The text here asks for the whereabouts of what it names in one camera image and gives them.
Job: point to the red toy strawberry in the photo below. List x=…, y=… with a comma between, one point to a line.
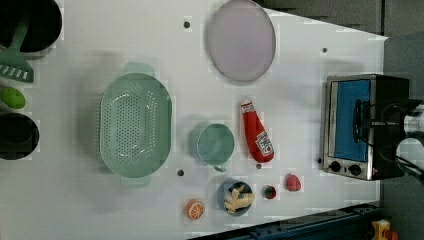
x=293, y=183

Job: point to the silver toaster oven blue door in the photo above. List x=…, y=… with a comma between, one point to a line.
x=341, y=155

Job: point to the orange slice toy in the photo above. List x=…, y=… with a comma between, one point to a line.
x=194, y=209

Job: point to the grey round plate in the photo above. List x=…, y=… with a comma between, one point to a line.
x=241, y=40

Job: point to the green perforated colander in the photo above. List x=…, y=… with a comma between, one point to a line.
x=135, y=125

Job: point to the blue bowl with fries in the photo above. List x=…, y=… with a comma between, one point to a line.
x=235, y=197

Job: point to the black pot lower left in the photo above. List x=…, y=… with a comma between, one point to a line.
x=19, y=136

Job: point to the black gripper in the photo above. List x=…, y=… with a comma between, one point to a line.
x=393, y=116

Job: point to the black pot upper left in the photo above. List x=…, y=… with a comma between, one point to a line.
x=45, y=23

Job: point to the red ketchup bottle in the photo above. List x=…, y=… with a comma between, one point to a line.
x=258, y=141

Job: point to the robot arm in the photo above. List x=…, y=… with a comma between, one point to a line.
x=411, y=133

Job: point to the black pot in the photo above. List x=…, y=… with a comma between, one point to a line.
x=45, y=23
x=19, y=136

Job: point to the green toy fruit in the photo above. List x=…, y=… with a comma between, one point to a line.
x=13, y=98

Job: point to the small red green toy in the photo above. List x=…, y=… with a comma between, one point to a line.
x=269, y=192

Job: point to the green slotted spatula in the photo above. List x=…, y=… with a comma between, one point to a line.
x=13, y=64

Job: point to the green mug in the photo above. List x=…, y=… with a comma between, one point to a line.
x=215, y=145

